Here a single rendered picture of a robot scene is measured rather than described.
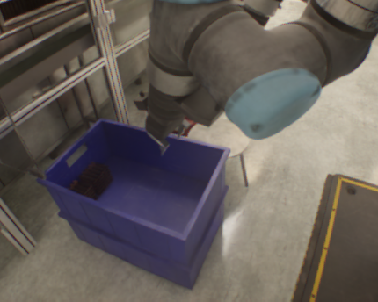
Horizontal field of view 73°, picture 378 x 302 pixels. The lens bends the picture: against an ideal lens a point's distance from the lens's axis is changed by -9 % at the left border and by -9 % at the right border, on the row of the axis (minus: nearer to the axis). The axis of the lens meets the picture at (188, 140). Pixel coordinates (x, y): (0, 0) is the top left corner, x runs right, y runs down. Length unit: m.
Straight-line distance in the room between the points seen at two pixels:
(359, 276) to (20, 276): 1.31
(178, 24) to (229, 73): 0.08
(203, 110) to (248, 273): 0.91
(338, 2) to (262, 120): 0.15
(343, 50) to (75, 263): 1.26
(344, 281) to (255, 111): 0.74
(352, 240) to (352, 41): 0.75
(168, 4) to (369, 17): 0.21
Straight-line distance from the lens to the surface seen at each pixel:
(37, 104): 1.24
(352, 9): 0.33
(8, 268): 1.51
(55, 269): 1.38
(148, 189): 1.19
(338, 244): 0.98
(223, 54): 0.27
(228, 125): 1.42
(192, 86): 0.39
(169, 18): 0.32
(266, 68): 0.26
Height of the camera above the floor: 1.11
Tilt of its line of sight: 40 degrees down
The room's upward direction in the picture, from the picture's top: 5 degrees counter-clockwise
